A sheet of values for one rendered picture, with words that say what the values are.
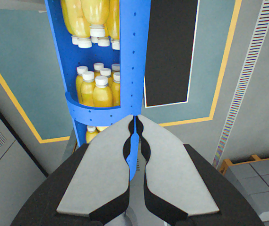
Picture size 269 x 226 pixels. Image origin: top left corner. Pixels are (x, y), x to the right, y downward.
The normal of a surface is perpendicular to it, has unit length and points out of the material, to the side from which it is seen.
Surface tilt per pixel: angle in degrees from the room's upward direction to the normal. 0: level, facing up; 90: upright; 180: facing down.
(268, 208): 90
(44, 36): 0
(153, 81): 0
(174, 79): 0
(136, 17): 42
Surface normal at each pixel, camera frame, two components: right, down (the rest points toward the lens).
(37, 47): 0.09, 0.56
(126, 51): 0.59, 0.48
